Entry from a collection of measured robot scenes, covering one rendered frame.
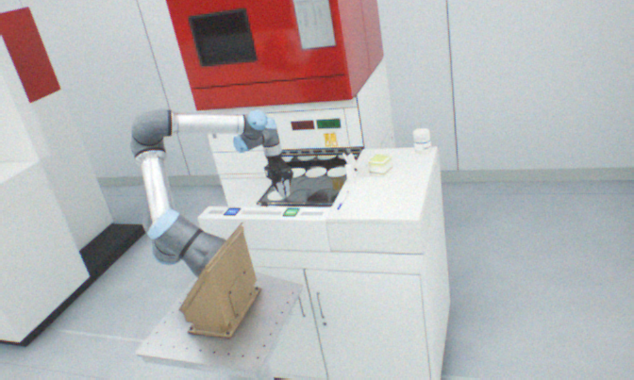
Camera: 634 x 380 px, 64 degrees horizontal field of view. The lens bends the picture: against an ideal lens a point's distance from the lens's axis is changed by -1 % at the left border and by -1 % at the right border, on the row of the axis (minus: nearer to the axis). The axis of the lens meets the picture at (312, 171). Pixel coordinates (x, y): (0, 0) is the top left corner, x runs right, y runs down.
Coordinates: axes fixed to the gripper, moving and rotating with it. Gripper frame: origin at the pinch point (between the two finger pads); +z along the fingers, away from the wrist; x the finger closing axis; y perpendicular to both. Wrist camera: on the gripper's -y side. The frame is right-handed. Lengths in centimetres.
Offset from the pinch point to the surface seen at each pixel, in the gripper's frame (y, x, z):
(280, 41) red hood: 20, -24, -61
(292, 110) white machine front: 25.0, -26.3, -26.3
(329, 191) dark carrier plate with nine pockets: -10.9, -15.9, 1.4
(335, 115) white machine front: 8.5, -38.6, -22.6
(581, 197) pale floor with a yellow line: -15, -210, 91
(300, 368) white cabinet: -17, 20, 74
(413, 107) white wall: 89, -164, 29
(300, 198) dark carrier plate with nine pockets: -5.1, -4.3, 1.4
